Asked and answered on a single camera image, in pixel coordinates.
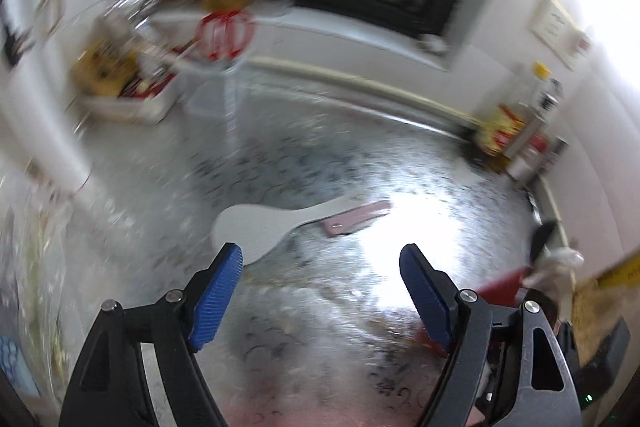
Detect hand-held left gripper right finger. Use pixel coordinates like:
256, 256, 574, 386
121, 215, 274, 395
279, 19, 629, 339
399, 243, 583, 427

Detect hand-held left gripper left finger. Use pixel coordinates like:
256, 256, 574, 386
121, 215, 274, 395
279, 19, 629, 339
59, 243, 244, 427

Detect white dimpled rice paddle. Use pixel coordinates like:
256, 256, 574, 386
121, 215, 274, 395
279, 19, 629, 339
212, 201, 353, 266

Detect red metal utensil holder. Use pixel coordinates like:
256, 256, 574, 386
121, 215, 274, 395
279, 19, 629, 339
414, 267, 528, 358

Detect pink folding knife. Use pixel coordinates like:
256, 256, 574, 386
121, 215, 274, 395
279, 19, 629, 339
322, 200, 392, 238

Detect white plastic rice spoon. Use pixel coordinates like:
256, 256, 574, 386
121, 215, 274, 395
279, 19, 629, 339
522, 247, 585, 289

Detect black plastic ladle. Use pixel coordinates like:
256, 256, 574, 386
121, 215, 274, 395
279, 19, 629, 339
529, 220, 560, 269

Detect clear plastic bag with greens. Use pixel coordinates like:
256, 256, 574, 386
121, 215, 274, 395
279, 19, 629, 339
0, 187, 77, 408

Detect smartphone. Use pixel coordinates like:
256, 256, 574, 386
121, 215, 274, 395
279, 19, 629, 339
542, 136, 569, 178

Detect yellow capped vinegar bottle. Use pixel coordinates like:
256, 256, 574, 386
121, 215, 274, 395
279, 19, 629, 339
474, 62, 551, 158

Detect stainless steel oil bottle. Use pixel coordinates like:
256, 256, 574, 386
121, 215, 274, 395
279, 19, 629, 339
504, 79, 564, 180

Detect clear plastic container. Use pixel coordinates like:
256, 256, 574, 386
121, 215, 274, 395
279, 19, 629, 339
187, 56, 246, 118

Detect white plastic tray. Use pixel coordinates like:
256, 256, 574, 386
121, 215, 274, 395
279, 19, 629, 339
79, 56, 184, 126

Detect blue floral towel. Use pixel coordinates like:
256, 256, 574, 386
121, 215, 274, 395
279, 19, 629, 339
0, 336, 25, 380

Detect tall white cylinder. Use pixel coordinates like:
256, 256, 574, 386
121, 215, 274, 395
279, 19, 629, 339
0, 56, 92, 194

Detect crumpled tissue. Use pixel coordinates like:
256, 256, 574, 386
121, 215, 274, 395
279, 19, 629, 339
417, 34, 446, 56

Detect yellow snack packet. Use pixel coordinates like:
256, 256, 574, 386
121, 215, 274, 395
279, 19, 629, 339
72, 49, 139, 96

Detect red handled scissors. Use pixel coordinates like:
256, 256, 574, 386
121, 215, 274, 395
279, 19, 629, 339
197, 9, 256, 60

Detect white wall socket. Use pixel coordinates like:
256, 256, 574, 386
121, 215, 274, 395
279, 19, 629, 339
564, 31, 594, 70
529, 0, 576, 53

